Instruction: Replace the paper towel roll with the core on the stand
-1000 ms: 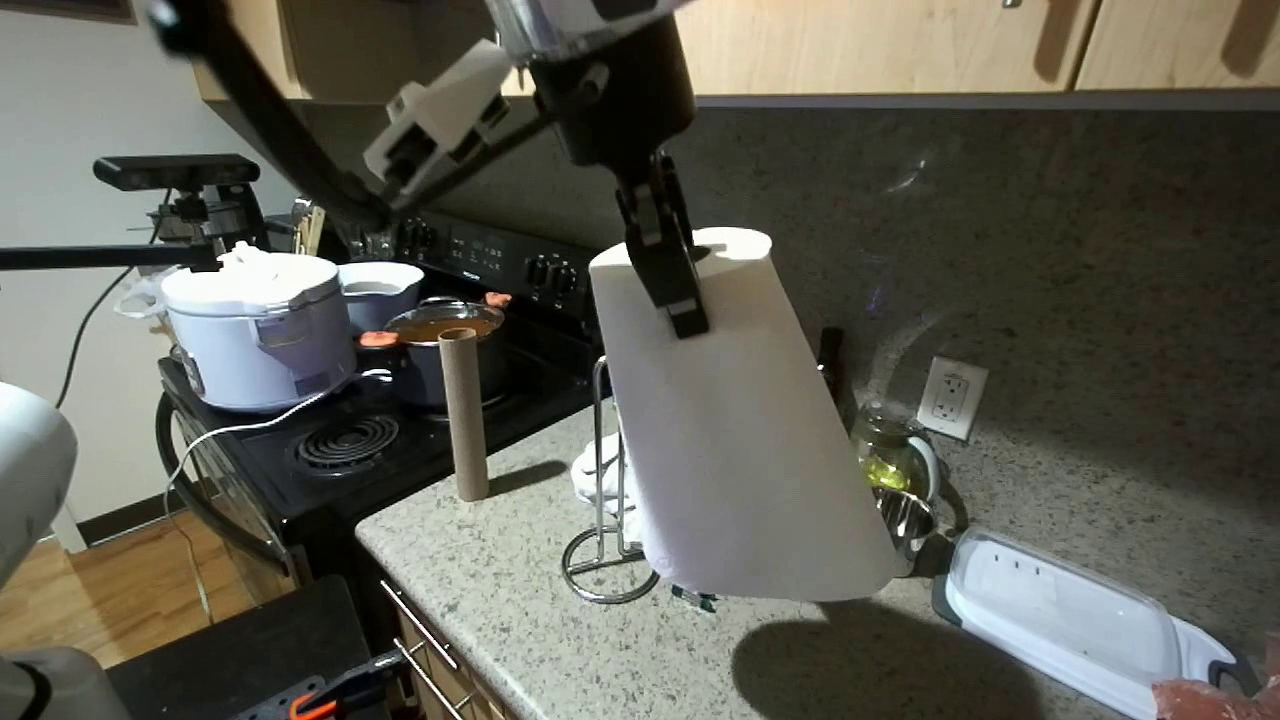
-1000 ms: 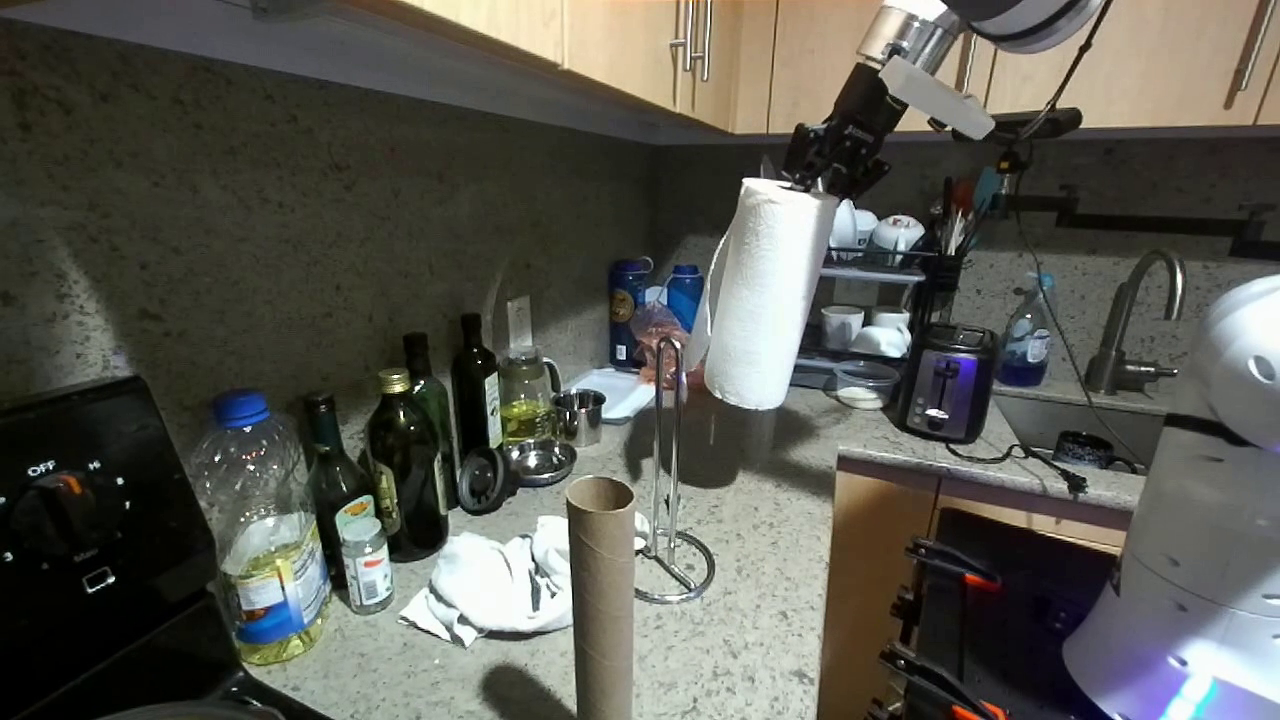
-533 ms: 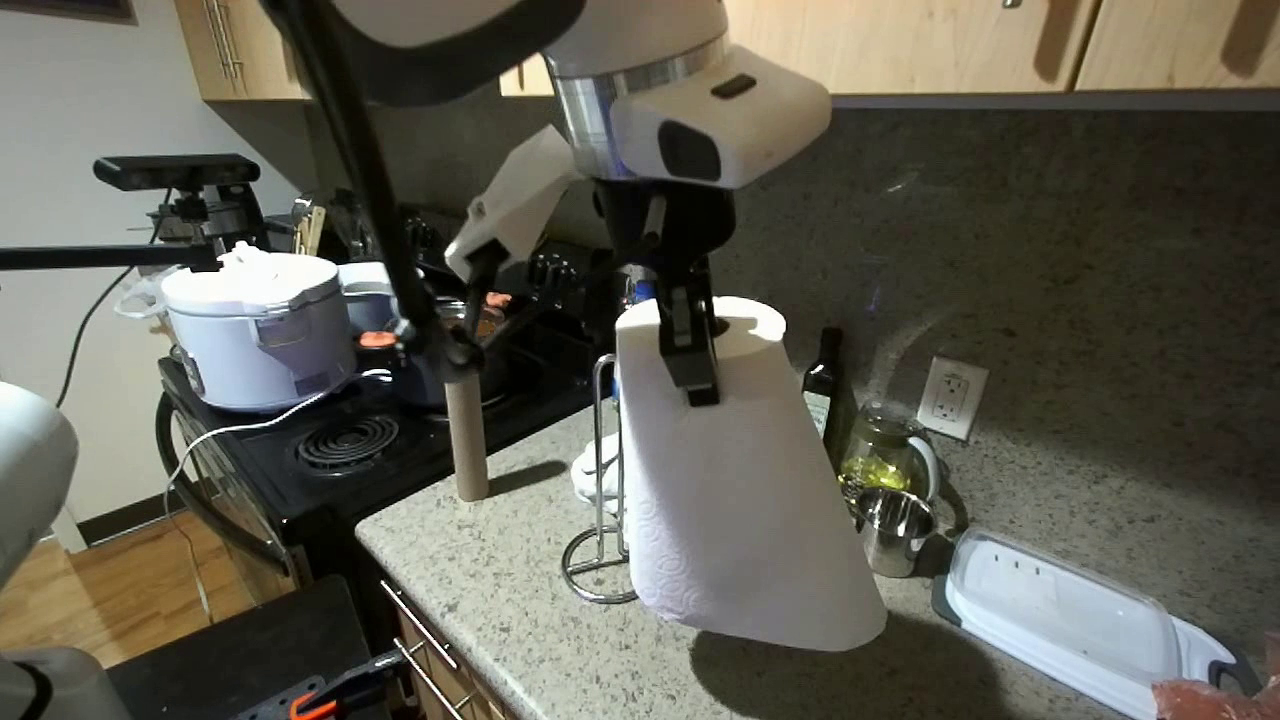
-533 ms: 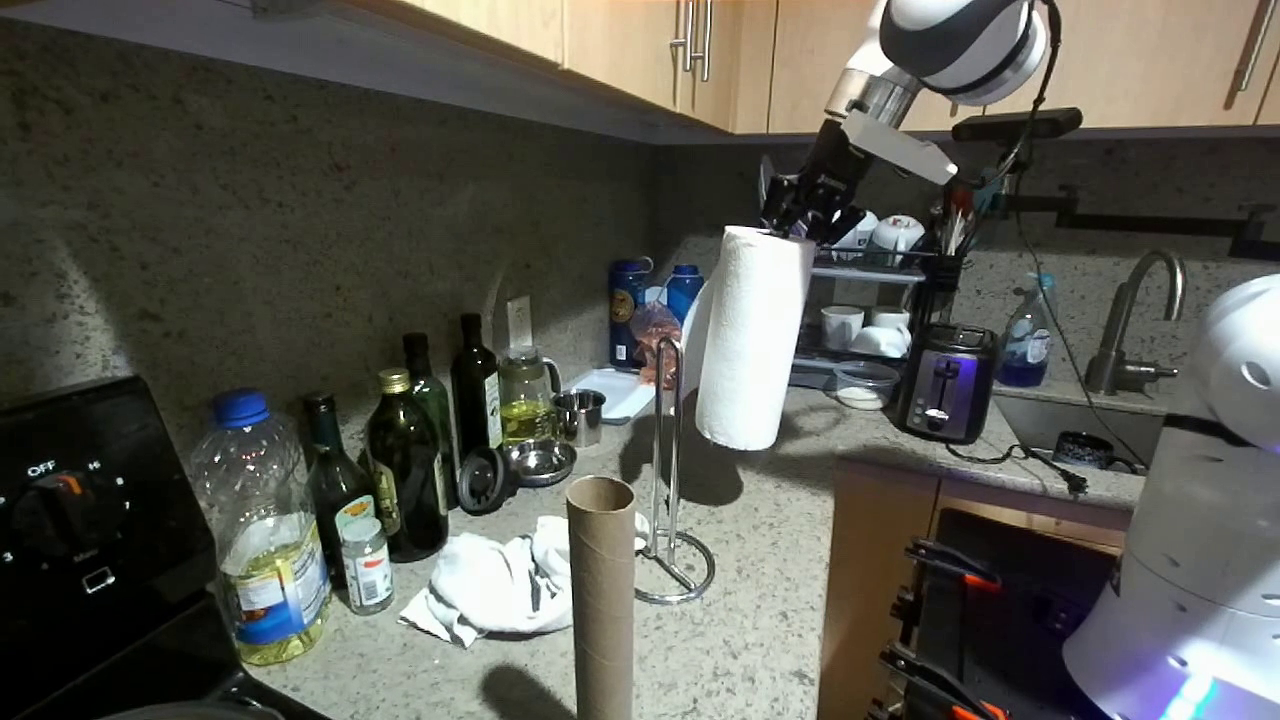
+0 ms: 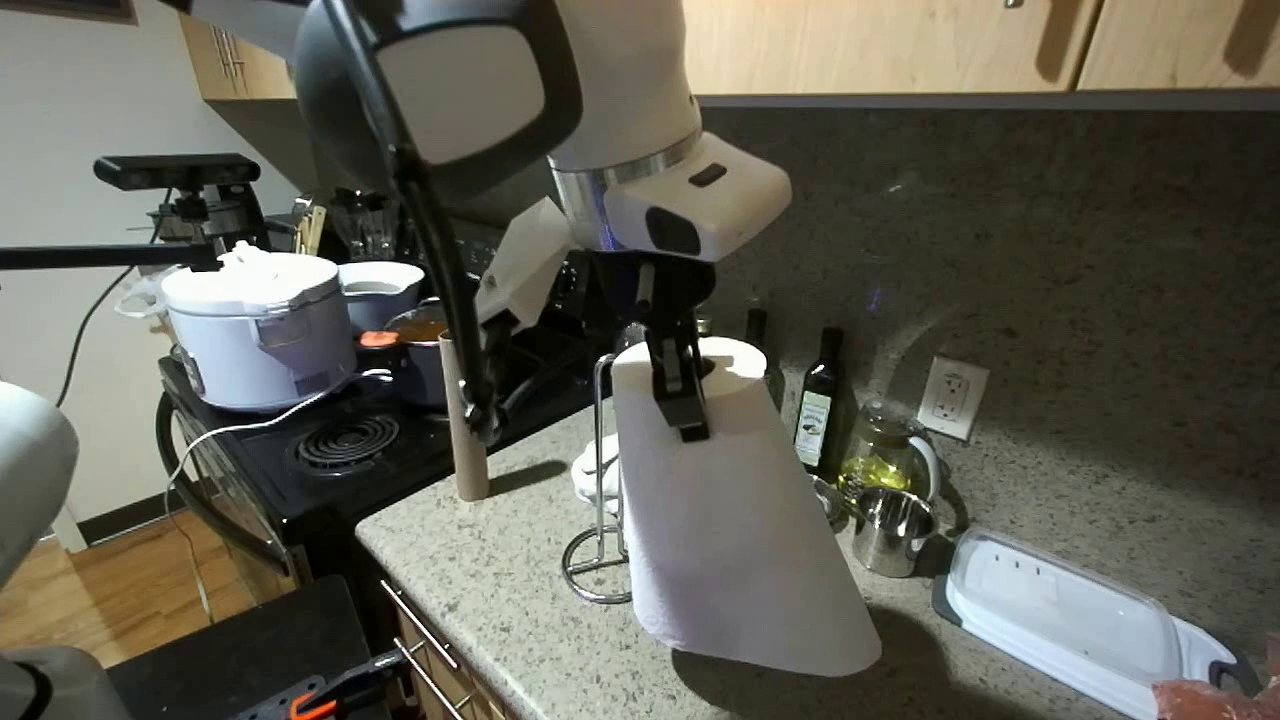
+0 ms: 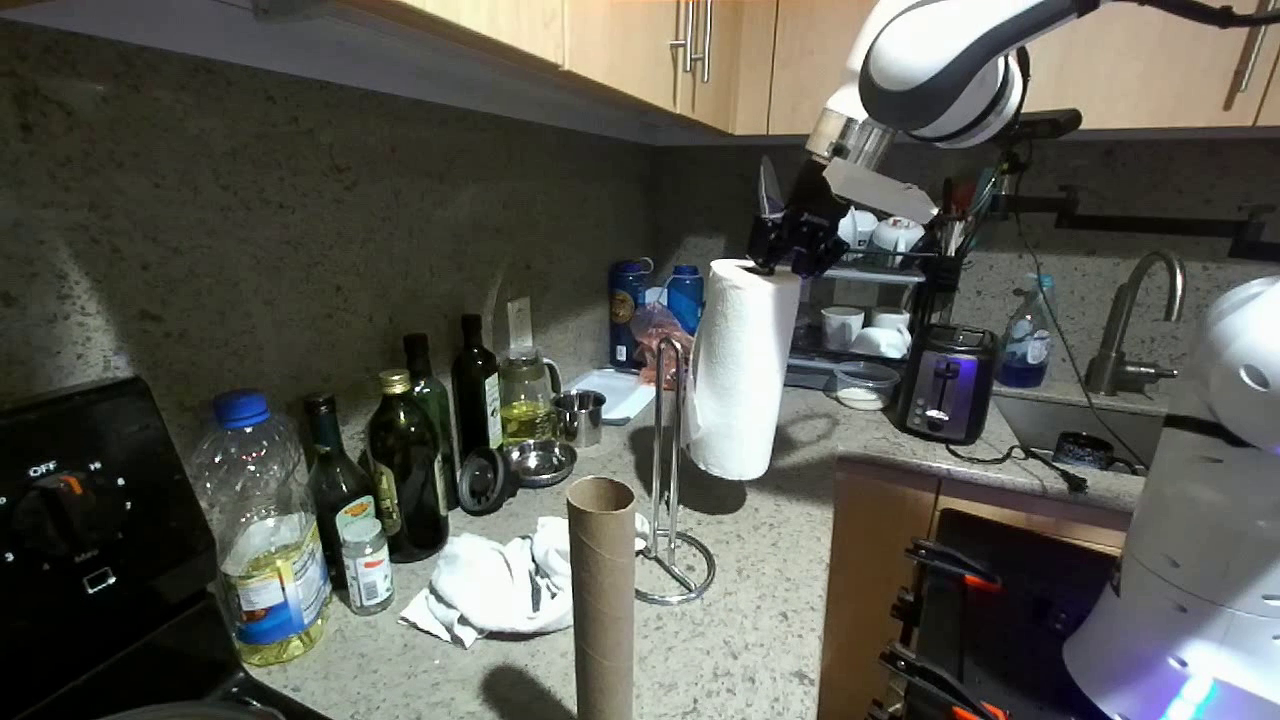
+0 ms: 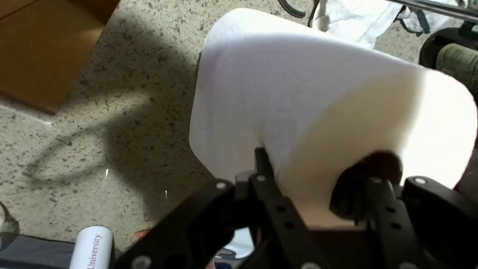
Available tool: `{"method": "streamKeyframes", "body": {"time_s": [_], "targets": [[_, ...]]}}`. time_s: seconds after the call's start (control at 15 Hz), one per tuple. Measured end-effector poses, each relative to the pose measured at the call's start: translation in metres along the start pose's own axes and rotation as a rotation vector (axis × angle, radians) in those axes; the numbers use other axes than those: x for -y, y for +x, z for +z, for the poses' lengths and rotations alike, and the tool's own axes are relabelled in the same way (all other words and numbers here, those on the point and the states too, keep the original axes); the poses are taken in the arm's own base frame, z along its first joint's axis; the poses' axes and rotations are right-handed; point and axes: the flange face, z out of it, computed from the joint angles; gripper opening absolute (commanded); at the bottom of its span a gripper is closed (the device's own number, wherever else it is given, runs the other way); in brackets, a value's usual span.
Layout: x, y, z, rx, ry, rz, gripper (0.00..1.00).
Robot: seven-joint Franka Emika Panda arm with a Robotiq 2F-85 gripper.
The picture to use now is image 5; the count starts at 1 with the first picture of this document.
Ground white rice cooker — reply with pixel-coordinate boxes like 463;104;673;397
123;241;363;417

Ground pale wrist camera mount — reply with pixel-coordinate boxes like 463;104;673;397
477;197;581;334

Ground white power cable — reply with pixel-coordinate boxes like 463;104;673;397
163;369;395;495

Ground white bowl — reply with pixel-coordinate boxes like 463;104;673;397
338;255;431;334

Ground white paper towel roll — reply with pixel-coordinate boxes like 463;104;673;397
608;334;890;682

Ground thin black cable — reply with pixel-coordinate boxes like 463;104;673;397
24;264;135;457

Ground black bin orange clamps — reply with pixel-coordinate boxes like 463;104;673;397
100;573;403;720

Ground dark bottle white label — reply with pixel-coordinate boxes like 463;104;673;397
787;325;853;481

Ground black stereo camera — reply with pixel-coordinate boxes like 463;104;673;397
93;150;264;192

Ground white plastic tray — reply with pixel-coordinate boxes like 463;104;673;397
940;528;1242;720

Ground wooden knife block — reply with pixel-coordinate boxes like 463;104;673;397
293;201;331;259

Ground wooden base cabinet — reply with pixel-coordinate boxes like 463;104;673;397
373;573;524;720

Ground glass oil cruet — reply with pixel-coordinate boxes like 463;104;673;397
847;397;950;505

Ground orange lidded pot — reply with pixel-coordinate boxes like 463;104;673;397
358;299;453;413

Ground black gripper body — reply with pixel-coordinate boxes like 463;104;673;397
571;248;721;360

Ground metal wire towel stand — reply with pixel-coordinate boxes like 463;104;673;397
558;348;639;608

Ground metal drawer handle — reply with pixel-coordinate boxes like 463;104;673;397
378;578;463;676
388;638;472;720

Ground black camera stand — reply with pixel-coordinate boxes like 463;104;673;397
0;184;273;273

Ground stainless steel cup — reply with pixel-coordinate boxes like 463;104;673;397
837;486;950;582

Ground wooden upper cabinets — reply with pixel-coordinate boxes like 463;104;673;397
174;0;1280;114

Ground brown cardboard core tube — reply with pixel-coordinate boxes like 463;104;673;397
437;337;498;508

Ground crumpled white paper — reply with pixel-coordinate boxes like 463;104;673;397
570;434;623;508

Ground black electric stove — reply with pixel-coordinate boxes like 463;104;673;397
151;315;598;578

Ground white wall outlet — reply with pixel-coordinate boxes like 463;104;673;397
911;351;996;444

